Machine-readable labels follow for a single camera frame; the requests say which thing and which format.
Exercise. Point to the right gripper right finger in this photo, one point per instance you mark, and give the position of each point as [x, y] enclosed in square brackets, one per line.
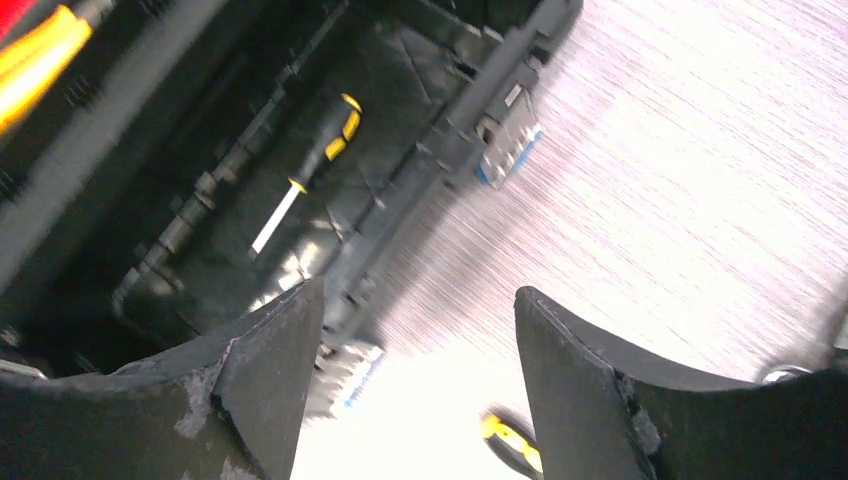
[605, 408]

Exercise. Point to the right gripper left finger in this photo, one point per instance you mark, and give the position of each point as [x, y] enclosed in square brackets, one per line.
[225, 405]

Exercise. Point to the black plastic toolbox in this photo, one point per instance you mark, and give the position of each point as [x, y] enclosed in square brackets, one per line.
[124, 236]

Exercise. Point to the yellow black utility knife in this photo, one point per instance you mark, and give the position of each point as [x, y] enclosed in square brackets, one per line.
[30, 65]

